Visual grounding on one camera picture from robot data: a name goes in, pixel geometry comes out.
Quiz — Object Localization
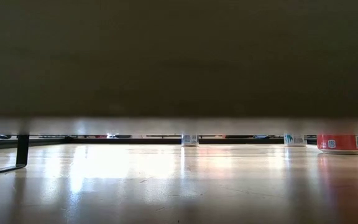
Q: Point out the slim tall white can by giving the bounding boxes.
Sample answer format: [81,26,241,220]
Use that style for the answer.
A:
[181,134,200,147]

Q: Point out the tall white can teal palm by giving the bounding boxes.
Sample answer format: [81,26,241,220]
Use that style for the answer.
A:
[283,133,308,147]

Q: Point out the orange-red Fanta can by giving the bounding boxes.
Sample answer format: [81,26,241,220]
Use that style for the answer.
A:
[316,134,358,156]

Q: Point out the wooden shelf black metal legs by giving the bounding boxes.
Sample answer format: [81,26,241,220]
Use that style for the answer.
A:
[0,0,358,178]

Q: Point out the black aluminium table frame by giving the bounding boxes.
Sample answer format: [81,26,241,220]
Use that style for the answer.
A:
[0,136,358,151]

